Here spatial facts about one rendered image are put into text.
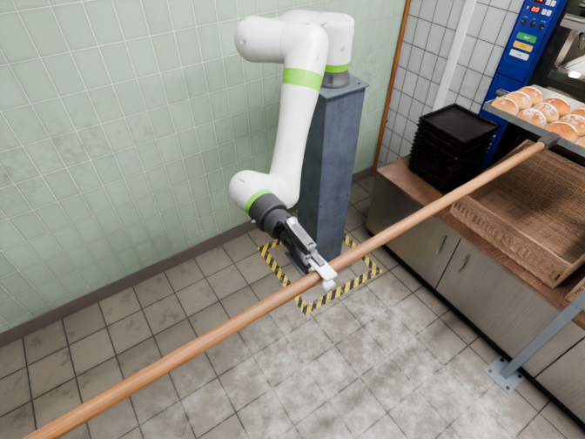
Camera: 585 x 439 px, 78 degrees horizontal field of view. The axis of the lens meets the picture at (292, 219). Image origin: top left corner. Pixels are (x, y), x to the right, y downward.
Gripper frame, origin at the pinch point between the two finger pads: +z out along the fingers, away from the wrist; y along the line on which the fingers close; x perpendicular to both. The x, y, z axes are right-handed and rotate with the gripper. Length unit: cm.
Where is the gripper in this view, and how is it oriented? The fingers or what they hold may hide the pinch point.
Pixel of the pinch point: (322, 273)
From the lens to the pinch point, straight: 83.2
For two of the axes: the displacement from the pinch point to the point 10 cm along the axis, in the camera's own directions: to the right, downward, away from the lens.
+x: -8.3, 4.0, -3.9
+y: 0.0, 6.9, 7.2
